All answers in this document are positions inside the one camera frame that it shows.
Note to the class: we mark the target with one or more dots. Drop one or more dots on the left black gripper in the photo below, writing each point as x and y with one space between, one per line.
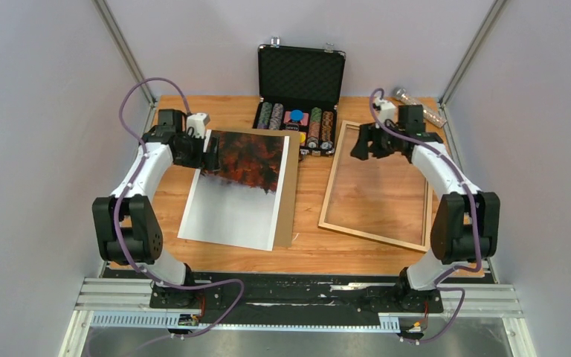
210 161

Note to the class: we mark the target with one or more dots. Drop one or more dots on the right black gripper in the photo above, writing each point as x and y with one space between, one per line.
369 132

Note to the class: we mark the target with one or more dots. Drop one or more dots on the red forest photo print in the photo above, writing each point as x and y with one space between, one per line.
236 205

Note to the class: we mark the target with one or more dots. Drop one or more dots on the brown cardboard backing board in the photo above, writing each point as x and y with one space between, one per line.
284 225

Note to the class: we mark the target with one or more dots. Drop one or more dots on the light wooden picture frame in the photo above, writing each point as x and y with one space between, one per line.
379 236

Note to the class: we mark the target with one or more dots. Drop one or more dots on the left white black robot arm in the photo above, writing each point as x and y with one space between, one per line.
127 230

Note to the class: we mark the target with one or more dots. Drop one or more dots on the blue round chip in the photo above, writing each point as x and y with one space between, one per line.
296 116

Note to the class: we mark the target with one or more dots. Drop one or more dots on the black poker chip case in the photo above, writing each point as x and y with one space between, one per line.
305 79

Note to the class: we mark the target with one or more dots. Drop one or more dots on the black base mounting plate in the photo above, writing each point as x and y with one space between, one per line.
305 300

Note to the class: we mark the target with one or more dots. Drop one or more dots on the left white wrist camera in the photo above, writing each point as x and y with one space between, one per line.
196 124

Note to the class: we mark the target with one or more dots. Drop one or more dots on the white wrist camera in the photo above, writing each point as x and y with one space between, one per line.
196 124
386 110

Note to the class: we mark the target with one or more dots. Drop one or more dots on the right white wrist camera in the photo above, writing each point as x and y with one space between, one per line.
386 110

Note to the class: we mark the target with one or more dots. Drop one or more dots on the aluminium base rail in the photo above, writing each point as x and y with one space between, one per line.
121 302

